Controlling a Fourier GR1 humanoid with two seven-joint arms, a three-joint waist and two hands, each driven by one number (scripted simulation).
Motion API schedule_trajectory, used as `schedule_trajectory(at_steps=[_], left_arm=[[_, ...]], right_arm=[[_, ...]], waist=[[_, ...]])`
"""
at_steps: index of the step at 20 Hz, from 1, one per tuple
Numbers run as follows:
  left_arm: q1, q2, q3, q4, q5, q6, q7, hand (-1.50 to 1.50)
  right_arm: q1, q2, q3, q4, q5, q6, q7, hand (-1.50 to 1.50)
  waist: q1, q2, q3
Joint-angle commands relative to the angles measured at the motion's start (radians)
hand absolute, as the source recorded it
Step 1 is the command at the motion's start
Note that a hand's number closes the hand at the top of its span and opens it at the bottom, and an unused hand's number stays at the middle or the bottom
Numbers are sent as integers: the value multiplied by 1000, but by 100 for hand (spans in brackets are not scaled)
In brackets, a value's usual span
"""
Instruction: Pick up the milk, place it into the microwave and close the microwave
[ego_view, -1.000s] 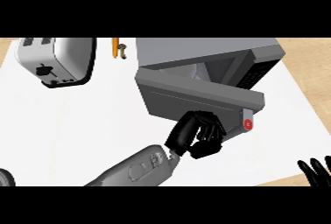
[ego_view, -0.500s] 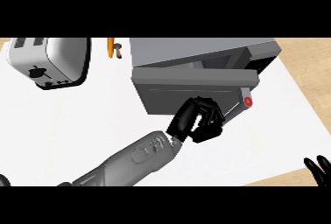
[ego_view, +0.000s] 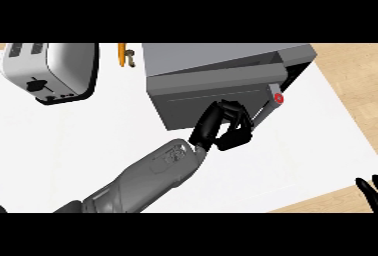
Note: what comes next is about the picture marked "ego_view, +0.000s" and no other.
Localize orange handled utensil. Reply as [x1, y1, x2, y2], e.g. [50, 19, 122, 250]
[116, 43, 137, 69]

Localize white toaster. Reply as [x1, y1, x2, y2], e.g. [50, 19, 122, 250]
[1, 43, 101, 106]

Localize grey microwave door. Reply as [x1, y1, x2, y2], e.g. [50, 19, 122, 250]
[146, 63, 289, 132]

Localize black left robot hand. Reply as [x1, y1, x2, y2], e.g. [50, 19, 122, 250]
[187, 98, 256, 152]

